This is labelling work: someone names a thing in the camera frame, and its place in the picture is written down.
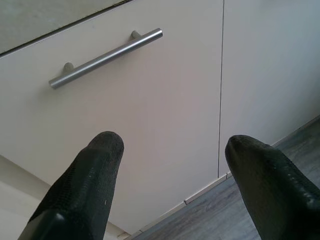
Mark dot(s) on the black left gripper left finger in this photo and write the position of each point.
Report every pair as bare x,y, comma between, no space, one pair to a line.
82,195

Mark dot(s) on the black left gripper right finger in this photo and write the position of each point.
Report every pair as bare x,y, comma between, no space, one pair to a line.
275,195

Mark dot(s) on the white cabinet door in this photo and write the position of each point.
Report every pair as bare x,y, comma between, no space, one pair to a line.
270,75
150,112

